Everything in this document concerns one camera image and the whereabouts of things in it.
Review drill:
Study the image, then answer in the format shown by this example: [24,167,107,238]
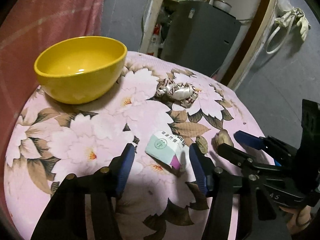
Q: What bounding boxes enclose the brown nut shell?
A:
[212,129,234,153]

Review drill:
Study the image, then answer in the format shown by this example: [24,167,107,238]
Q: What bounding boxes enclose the white green paper packet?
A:
[145,131,187,172]

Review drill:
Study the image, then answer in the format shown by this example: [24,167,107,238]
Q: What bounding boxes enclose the steel pot on refrigerator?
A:
[213,0,232,13]

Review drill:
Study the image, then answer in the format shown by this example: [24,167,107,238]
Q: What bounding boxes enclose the grey refrigerator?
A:
[161,1,241,76]

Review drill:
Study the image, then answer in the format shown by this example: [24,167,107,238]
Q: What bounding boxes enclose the silver brown wrapper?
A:
[155,78,199,108]

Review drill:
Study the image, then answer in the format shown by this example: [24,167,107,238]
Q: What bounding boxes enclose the pink floral tablecloth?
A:
[3,51,276,240]

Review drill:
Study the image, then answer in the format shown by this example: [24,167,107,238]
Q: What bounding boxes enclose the person's right hand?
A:
[280,205,312,235]

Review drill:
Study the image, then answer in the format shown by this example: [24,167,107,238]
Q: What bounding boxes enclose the white rubber gloves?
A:
[273,8,311,42]

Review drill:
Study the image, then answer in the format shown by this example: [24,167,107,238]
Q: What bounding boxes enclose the wooden door frame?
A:
[140,0,277,88]

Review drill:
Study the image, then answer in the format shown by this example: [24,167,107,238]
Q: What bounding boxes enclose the red checked cloth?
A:
[1,0,104,238]

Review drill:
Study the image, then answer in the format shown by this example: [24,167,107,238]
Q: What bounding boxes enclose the yellow bowl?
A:
[34,36,127,105]

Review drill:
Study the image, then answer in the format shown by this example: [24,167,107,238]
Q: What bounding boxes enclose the white red sack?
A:
[147,23,161,57]

